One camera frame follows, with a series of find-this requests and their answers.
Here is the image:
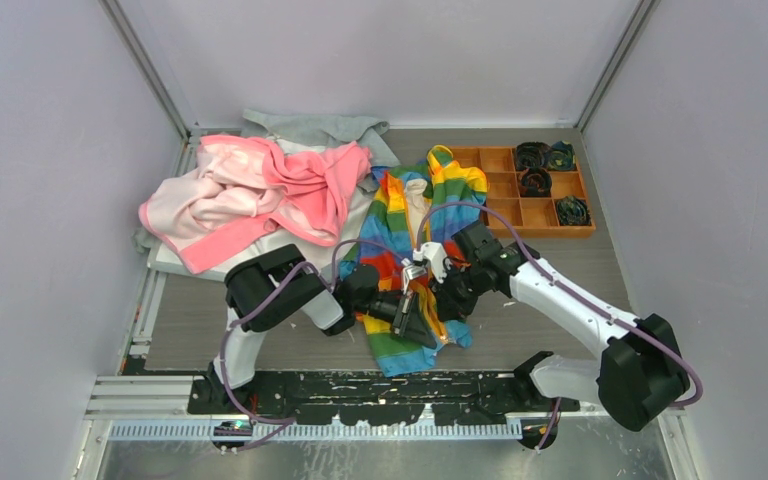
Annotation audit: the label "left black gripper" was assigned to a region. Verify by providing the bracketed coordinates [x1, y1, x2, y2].
[354, 290, 437, 349]

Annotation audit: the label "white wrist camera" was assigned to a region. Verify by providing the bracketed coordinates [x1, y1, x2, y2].
[413, 242, 450, 284]
[401, 259, 427, 294]

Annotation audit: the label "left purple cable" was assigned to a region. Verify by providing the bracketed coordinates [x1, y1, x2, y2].
[216, 238, 412, 452]

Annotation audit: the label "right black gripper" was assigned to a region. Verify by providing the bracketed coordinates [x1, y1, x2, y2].
[427, 261, 486, 322]

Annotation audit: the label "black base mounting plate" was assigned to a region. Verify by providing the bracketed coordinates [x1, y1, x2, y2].
[187, 370, 552, 426]

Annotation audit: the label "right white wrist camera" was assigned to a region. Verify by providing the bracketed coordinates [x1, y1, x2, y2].
[413, 242, 450, 284]

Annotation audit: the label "rainbow striped zip jacket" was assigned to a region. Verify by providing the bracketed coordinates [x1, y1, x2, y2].
[338, 145, 488, 377]

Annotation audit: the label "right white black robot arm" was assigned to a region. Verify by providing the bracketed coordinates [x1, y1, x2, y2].
[412, 221, 697, 431]

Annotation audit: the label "blue green rolled tie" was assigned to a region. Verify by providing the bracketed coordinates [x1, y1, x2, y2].
[555, 195, 591, 226]

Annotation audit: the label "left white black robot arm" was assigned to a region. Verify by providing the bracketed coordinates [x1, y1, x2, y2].
[211, 245, 438, 413]

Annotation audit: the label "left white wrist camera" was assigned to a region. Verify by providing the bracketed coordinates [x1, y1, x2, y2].
[401, 259, 427, 294]

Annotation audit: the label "pink fleece garment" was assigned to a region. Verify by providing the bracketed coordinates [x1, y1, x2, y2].
[138, 135, 371, 274]

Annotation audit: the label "silver slotted aluminium rail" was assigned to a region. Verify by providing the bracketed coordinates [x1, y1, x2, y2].
[108, 418, 522, 443]

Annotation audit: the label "dark rolled tie back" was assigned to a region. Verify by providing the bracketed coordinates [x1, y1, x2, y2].
[513, 142, 551, 171]

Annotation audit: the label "grey white garment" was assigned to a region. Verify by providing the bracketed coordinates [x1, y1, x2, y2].
[133, 108, 400, 291]

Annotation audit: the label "orange compartment tray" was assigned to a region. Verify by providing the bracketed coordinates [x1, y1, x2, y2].
[451, 146, 595, 238]

